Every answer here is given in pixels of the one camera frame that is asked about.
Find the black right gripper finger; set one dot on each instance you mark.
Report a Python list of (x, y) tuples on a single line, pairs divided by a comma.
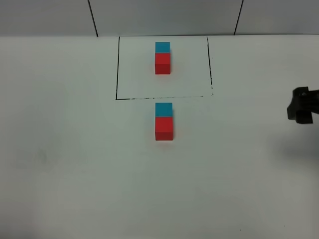
[(299, 116)]

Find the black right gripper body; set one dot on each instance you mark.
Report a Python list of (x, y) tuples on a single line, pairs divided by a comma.
[(306, 100)]

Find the red template cube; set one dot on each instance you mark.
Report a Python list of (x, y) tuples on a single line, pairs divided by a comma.
[(162, 64)]

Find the blue template cube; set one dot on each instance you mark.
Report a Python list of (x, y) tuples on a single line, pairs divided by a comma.
[(162, 47)]

